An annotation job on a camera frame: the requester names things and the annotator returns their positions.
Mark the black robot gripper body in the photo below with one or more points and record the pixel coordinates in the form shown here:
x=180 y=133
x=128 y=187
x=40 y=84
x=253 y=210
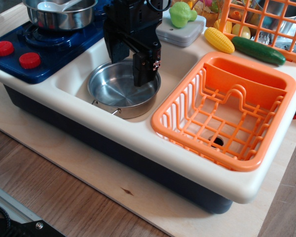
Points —
x=135 y=21

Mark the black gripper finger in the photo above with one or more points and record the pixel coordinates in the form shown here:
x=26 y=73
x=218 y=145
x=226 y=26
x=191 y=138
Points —
x=145 y=66
x=117 y=49

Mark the small steel pan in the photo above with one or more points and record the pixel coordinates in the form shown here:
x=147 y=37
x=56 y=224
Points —
x=113 y=90

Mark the cream toy sink unit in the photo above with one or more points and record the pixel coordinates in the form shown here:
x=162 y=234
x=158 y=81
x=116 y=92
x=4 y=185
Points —
x=65 y=92

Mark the orange plastic drying rack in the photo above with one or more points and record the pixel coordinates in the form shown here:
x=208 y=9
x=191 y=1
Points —
x=227 y=109

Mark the green toy broccoli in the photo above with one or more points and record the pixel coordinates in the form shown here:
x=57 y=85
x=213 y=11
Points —
x=181 y=14

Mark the steel pot on stove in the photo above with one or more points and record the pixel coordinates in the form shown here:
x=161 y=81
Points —
x=75 y=17

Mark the yellow toy corn cob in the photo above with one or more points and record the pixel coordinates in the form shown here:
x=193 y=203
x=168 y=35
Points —
x=218 y=40

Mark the white plastic spoon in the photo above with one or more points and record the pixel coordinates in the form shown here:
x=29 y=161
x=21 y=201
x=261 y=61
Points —
x=54 y=7

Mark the blue toy stove top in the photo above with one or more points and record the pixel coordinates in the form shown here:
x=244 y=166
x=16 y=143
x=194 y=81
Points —
x=55 y=48

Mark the red stove knob right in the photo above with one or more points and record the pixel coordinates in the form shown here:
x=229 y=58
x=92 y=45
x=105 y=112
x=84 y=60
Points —
x=29 y=60

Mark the red stove knob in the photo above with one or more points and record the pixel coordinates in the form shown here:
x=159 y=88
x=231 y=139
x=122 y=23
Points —
x=29 y=60
x=6 y=48

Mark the yellow toy lemon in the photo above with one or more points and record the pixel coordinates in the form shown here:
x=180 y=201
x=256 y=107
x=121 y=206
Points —
x=241 y=31

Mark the green toy cucumber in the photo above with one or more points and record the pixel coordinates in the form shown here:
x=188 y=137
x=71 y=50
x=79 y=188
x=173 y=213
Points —
x=258 y=50

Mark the red stove knob left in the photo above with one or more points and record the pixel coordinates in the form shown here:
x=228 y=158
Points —
x=6 y=48

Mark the large steel bowl background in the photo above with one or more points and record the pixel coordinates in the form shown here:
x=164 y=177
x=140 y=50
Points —
x=271 y=22

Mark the orange plastic grid basket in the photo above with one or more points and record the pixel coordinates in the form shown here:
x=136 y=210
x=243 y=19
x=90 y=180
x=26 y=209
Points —
x=232 y=13

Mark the black bracket with screw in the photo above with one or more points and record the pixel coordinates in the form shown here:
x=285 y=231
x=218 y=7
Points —
x=30 y=229

